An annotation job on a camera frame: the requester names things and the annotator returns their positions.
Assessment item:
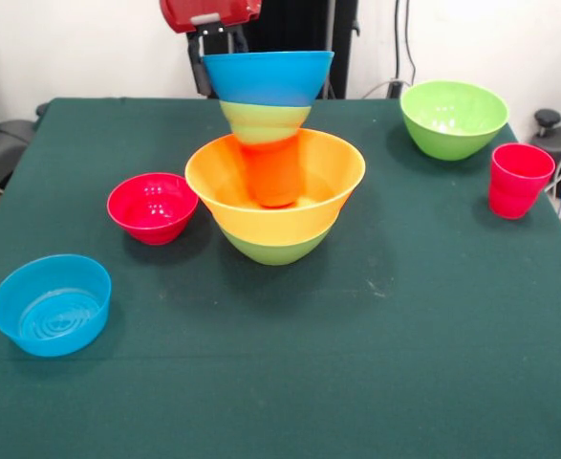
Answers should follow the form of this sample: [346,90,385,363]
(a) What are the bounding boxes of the orange plastic cup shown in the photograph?
[239,136,303,209]

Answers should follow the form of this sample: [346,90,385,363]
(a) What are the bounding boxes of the large orange plastic bowl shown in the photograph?
[184,127,367,248]

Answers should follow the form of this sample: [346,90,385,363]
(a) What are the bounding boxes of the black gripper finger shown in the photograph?
[186,29,214,99]
[231,26,250,55]

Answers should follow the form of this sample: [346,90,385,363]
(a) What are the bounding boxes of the large blue plastic bowl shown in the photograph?
[202,50,335,108]

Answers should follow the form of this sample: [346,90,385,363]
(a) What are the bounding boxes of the dark green table cloth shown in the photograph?
[0,97,561,459]

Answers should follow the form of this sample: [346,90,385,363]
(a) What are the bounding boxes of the red plastic cup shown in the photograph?
[487,142,557,221]

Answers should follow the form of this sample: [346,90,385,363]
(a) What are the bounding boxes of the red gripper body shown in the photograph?
[159,0,263,34]

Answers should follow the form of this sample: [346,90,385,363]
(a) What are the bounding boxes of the small blue plastic bowl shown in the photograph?
[0,253,113,359]

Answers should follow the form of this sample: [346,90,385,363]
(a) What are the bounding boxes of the small pink plastic bowl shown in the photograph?
[106,172,199,247]

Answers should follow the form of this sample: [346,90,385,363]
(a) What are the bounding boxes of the black round knob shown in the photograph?
[533,108,561,139]

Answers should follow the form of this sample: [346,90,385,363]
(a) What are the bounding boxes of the small green plastic bowl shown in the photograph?
[217,98,313,145]

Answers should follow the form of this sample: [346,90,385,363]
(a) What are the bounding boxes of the black cable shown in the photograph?
[403,0,418,83]
[393,0,403,82]

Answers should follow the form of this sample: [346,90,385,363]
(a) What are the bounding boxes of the large green plastic bowl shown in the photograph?
[399,79,510,162]
[220,223,334,267]

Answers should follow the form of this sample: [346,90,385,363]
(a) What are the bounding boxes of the grey cable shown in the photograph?
[360,79,396,99]

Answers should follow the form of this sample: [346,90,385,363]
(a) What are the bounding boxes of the black chair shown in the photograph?
[0,61,37,192]

